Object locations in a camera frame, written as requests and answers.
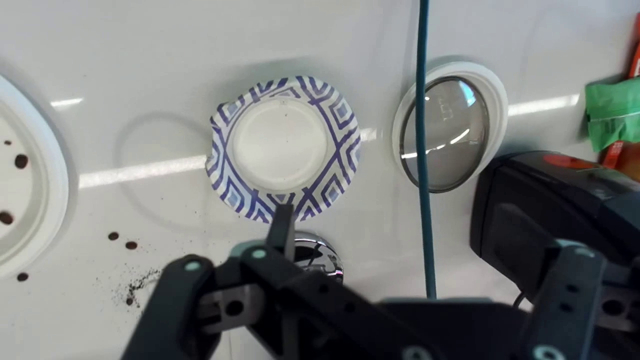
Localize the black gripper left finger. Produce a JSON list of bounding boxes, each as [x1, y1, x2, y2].
[[120, 201, 402, 360]]

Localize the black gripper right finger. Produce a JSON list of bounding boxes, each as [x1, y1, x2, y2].
[[489, 200, 640, 360]]

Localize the coffee filter with grounds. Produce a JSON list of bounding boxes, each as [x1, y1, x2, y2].
[[204, 74, 363, 225]]

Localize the black coffee grinder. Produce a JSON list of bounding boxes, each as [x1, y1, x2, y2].
[[467, 150, 640, 301]]

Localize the white paper plate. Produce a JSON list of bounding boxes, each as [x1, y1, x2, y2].
[[0, 74, 71, 279]]

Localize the chrome jar lid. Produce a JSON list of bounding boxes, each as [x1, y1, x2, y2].
[[289, 227, 345, 286]]

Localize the green crumpled packet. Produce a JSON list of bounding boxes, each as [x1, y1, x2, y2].
[[583, 75, 640, 155]]

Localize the white round grinder lid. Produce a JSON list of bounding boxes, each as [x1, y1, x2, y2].
[[389, 59, 510, 196]]

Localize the orange red sachet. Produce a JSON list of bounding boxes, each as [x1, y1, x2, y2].
[[598, 12, 640, 170]]

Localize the teal blue cable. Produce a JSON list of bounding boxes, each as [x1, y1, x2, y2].
[[414, 0, 440, 299]]

